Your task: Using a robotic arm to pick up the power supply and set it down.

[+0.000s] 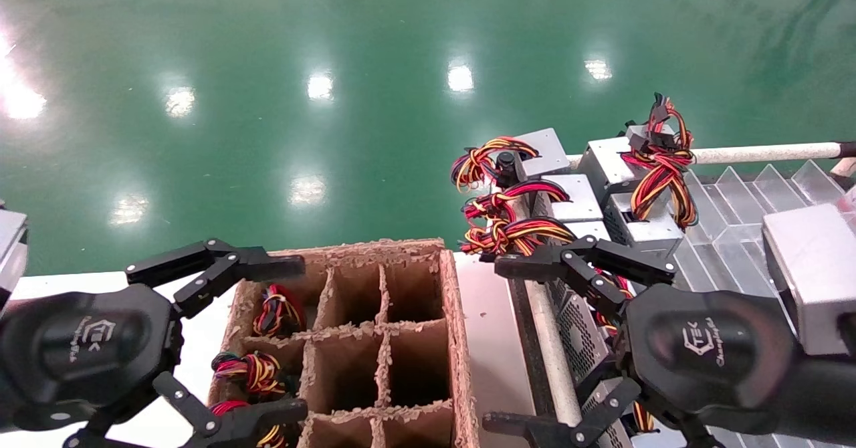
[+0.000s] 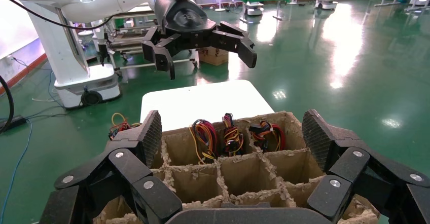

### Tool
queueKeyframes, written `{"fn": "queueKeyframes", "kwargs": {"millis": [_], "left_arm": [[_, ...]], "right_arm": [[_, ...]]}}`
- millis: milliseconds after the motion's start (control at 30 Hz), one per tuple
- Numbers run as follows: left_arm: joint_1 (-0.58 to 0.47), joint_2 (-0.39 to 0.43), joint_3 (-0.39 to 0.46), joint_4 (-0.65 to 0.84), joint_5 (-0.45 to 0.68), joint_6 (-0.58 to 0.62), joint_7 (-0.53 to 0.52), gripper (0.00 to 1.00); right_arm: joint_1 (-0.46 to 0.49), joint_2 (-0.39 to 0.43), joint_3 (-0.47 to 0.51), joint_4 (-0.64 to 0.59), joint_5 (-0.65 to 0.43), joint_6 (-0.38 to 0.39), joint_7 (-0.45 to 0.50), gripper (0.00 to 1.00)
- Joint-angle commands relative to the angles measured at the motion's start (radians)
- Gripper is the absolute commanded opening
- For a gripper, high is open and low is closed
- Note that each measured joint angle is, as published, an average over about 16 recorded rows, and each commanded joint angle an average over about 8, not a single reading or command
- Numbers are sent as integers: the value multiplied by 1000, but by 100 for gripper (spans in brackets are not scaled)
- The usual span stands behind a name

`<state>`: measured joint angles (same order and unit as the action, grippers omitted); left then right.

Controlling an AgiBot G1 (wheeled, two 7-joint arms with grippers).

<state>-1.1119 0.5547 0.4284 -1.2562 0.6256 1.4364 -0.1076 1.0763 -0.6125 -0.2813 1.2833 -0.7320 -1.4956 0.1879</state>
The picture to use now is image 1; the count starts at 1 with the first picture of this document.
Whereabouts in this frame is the long white pipe rail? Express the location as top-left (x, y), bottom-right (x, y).
top-left (567, 142), bottom-right (856, 168)

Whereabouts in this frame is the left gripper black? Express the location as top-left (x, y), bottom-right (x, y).
top-left (0, 238), bottom-right (309, 448)

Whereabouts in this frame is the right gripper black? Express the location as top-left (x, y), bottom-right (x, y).
top-left (483, 235), bottom-right (803, 448)

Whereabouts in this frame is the clear plastic divider tray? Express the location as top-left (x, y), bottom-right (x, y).
top-left (672, 160), bottom-right (856, 448)

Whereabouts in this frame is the brown cardboard divider box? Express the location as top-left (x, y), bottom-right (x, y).
top-left (207, 237), bottom-right (481, 448)

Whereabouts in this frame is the left wrist grey camera box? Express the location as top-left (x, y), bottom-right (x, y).
top-left (0, 201), bottom-right (29, 312)

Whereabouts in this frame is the silver metal plate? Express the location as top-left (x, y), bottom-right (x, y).
top-left (455, 253), bottom-right (539, 448)

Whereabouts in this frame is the black cylindrical plug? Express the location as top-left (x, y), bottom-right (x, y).
top-left (495, 150), bottom-right (529, 188)

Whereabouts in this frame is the silver power supply unit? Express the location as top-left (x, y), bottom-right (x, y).
top-left (528, 174), bottom-right (604, 223)
top-left (515, 128), bottom-right (571, 178)
top-left (545, 219), bottom-right (613, 243)
top-left (605, 191), bottom-right (684, 261)
top-left (580, 378), bottom-right (636, 448)
top-left (578, 124), bottom-right (677, 201)
top-left (545, 277), bottom-right (613, 385)

